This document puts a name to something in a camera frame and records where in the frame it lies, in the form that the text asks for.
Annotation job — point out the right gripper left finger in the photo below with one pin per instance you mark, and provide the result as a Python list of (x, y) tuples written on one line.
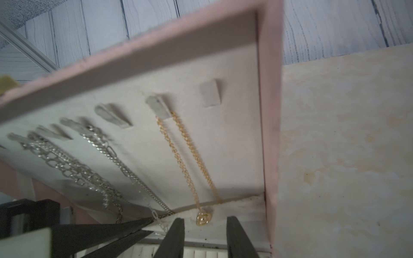
[(173, 244)]

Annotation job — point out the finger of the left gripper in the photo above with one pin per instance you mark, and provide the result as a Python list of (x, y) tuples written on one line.
[(105, 245), (67, 240)]

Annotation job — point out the left aluminium frame post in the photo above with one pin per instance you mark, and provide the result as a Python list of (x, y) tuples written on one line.
[(25, 47)]

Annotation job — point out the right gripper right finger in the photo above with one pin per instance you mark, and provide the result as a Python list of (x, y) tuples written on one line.
[(238, 243)]

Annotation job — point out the pink jewelry box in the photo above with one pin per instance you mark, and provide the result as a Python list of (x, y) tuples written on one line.
[(218, 69)]

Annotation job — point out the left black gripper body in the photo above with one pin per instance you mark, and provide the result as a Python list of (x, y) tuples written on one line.
[(22, 216)]

